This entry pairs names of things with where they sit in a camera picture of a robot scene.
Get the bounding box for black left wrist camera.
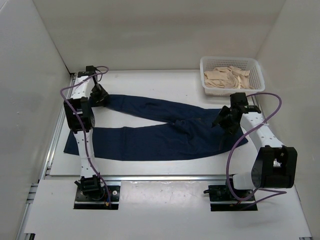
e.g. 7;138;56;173
85;65;97;76

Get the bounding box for dark blue denim trousers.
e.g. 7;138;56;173
62;93;249;162

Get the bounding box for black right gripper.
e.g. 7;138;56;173
212;105;240;137

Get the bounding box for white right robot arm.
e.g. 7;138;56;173
212;105;298;200

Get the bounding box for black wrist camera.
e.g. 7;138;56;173
85;65;97;76
230;92;249;108

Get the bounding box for aluminium frame rail left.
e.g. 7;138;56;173
20;72;71;204

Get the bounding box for aluminium frame rail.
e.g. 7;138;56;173
251;95;265;118
103;174;227;182
20;72;71;204

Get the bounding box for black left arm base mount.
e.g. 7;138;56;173
73;175;121;210

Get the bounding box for white plastic perforated basket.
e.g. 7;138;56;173
200;56;265;96

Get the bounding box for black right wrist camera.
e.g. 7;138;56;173
230;92;249;108

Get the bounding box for beige cloth in basket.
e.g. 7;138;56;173
204;66;253;90

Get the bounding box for aluminium frame rail right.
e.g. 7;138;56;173
251;95;265;118

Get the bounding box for aluminium frame rail front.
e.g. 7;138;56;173
103;174;227;182

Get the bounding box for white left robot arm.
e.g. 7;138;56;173
60;66;111;201

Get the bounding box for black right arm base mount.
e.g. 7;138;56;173
203;174;258;212

